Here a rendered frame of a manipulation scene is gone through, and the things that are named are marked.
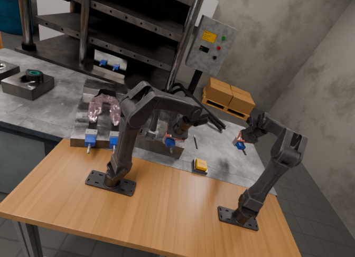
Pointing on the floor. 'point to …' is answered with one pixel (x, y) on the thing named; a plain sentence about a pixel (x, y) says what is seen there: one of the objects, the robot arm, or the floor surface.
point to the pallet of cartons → (228, 98)
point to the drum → (11, 13)
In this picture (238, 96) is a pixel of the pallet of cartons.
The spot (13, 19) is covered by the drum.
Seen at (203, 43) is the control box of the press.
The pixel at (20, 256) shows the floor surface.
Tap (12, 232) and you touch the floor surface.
